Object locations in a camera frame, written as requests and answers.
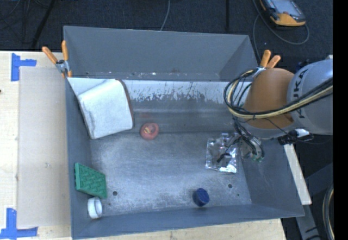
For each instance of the dark blue round cap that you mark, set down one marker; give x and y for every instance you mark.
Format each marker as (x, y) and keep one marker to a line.
(200, 197)

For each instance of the grey metal bin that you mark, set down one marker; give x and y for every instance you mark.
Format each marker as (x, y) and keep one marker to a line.
(163, 168)

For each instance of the white folded cloth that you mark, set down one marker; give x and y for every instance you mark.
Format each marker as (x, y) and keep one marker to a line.
(107, 110)

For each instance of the green patterned flat block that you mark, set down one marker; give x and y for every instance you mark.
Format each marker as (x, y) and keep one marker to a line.
(91, 180)

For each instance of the pale flat board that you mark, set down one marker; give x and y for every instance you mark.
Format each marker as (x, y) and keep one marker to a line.
(40, 152)

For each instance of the black cylinder on white bracket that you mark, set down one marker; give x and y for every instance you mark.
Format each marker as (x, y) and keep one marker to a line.
(299, 137)

